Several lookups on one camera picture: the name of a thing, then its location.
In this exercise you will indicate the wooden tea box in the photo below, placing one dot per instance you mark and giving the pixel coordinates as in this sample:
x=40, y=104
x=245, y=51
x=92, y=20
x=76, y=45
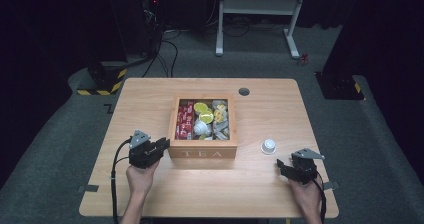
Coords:
x=202, y=149

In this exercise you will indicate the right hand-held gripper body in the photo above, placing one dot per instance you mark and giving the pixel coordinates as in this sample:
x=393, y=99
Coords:
x=305, y=167

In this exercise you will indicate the stack of red packets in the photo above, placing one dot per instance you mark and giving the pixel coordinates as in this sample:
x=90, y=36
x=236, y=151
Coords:
x=184, y=122

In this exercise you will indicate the pile of grey tea bags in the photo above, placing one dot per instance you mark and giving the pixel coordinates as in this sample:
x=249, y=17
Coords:
x=221, y=120

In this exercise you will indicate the black stand with hazard stripes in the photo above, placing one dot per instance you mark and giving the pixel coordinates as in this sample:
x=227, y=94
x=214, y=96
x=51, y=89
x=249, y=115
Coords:
x=103, y=80

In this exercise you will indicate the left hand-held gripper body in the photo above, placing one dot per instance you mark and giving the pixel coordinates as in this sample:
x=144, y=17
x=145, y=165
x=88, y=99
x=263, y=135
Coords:
x=141, y=152

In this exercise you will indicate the person's right hand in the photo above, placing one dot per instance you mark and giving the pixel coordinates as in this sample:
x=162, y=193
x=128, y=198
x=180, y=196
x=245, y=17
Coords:
x=308, y=197

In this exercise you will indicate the white metal desk frame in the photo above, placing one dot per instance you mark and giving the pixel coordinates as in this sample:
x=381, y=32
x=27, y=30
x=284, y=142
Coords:
x=258, y=6

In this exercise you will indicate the person's left hand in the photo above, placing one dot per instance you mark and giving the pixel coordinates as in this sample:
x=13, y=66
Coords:
x=141, y=180

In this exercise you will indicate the black equipment rack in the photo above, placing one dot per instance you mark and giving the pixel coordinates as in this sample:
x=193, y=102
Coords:
x=151, y=17

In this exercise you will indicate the black stand base plate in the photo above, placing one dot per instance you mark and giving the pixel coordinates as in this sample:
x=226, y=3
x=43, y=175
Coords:
x=338, y=85

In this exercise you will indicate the grey tape piece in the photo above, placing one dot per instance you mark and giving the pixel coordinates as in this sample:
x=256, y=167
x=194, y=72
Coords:
x=88, y=188
x=330, y=185

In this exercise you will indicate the yellow-lidded capsule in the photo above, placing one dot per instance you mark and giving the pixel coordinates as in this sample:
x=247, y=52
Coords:
x=201, y=108
x=202, y=137
x=206, y=117

